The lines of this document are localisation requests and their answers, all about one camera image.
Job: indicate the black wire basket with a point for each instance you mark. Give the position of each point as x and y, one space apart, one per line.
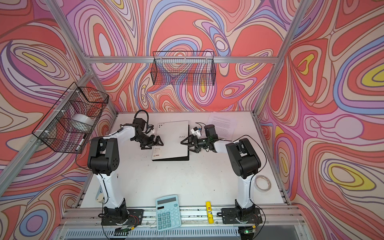
62 134
183 68

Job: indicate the teal calculator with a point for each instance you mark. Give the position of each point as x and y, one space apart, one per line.
168 213

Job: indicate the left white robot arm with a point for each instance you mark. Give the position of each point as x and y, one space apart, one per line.
104 160

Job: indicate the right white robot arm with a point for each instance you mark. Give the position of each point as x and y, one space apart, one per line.
244 161

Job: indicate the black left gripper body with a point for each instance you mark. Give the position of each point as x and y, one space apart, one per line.
144 140

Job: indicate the back black wire basket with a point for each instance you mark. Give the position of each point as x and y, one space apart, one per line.
183 68

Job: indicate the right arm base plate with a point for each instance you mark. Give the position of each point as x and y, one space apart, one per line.
237 216

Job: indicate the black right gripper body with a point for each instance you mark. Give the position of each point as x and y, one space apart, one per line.
203 142

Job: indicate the printed paper sheet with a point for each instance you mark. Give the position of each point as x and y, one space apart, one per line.
224 125

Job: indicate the yellow glue stick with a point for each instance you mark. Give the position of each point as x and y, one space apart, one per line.
209 212

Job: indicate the black marker in basket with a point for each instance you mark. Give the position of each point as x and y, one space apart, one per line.
79 146

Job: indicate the clear tape roll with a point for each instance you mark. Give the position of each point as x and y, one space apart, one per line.
263 183

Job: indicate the left black wire basket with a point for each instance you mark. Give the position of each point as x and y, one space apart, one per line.
62 134

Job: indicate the black file folder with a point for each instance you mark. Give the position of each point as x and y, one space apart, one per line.
171 134

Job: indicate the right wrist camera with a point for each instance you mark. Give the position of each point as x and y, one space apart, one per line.
197 132

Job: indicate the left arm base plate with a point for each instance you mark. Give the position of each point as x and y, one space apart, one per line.
132 217

